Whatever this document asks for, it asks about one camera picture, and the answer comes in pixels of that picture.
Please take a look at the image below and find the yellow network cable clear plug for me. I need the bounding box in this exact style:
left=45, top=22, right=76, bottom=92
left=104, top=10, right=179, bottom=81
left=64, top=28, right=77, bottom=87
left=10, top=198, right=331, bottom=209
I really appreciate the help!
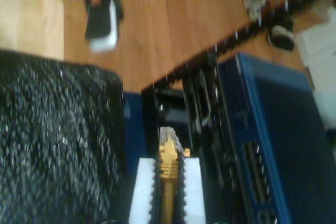
left=158, top=126, right=191, bottom=224

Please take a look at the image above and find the white cardboard box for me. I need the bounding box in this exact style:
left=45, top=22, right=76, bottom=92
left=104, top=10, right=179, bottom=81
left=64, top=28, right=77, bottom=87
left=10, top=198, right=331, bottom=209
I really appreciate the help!
left=293, top=6, right=336, bottom=67

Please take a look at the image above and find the blue metal base plate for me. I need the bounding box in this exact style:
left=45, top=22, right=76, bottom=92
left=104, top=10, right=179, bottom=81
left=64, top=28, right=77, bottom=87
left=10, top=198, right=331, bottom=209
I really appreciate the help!
left=122, top=91, right=146, bottom=175

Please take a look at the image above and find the crumpled grey white scrap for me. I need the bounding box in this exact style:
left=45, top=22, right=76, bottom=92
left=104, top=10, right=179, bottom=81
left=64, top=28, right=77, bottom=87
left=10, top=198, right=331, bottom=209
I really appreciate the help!
left=243, top=0, right=269, bottom=22

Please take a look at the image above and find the black textured mat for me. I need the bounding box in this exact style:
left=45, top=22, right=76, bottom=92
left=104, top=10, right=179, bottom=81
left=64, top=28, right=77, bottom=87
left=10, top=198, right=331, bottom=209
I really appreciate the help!
left=0, top=48, right=127, bottom=224

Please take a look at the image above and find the black perforated rack post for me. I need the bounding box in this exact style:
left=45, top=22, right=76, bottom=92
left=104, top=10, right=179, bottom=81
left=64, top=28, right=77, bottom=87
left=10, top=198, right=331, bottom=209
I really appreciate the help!
left=141, top=0, right=336, bottom=96

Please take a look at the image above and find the dark sneaker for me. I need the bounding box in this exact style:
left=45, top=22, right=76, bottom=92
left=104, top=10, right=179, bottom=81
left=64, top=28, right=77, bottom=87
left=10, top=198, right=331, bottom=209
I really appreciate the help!
left=268, top=18, right=296, bottom=51

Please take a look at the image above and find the blue network switch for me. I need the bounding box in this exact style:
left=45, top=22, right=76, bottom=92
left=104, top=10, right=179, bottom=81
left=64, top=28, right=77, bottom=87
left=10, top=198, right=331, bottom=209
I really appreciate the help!
left=217, top=52, right=336, bottom=224

